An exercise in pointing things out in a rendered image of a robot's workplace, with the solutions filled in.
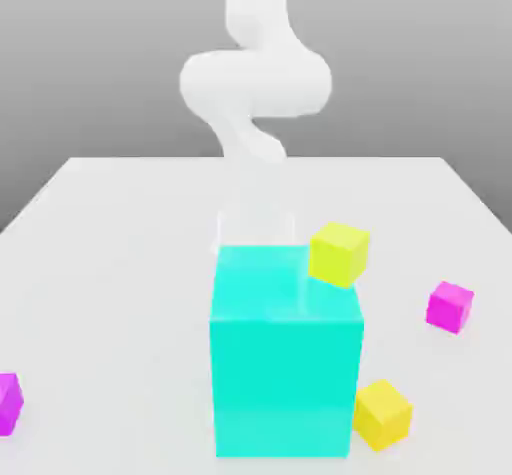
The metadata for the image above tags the small magenta cube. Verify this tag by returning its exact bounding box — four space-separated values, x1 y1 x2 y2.
0 372 25 438
425 280 476 336

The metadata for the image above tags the small lime yellow cube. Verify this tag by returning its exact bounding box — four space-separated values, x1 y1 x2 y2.
308 221 371 289

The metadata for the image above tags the large cyan box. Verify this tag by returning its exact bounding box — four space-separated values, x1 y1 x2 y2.
208 244 365 460

